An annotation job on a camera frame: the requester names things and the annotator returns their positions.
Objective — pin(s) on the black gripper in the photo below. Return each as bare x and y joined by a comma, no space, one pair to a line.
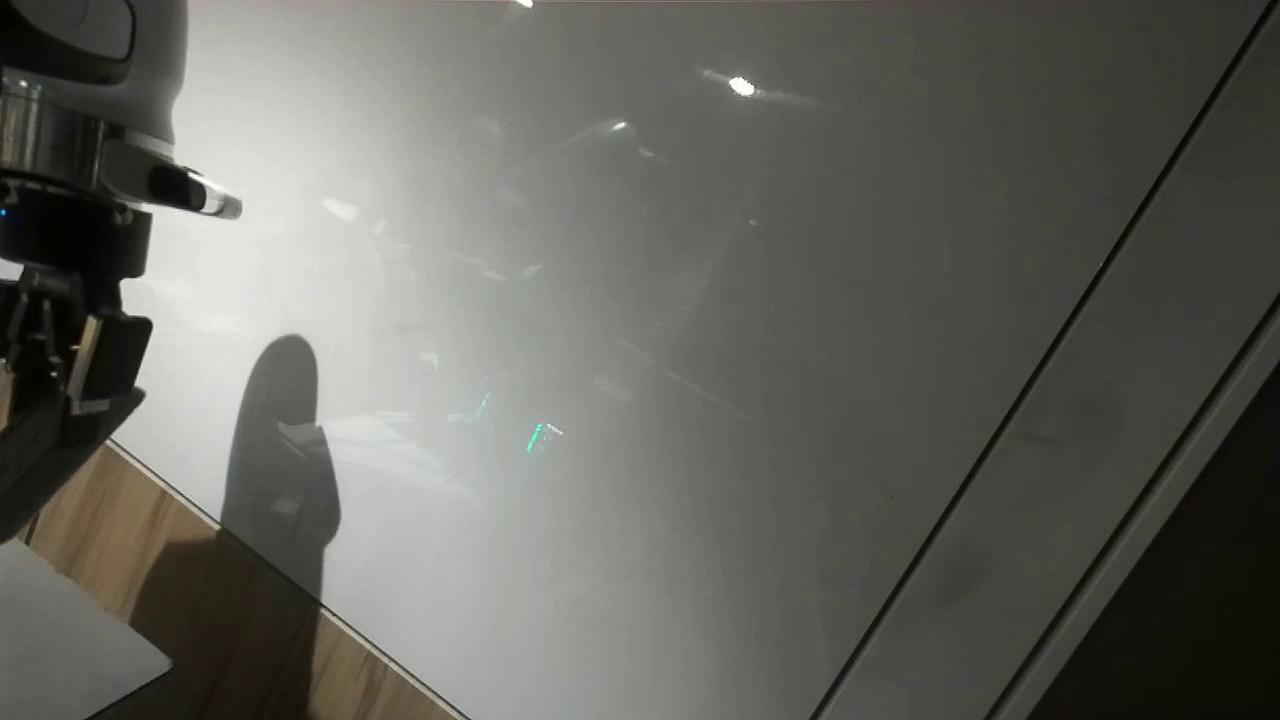
67,235

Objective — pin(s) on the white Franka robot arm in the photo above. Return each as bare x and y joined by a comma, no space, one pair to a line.
83,53

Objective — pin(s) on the large white board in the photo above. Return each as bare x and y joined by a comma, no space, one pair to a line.
732,403

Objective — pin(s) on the white tray shelf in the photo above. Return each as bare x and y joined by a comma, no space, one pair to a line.
55,640

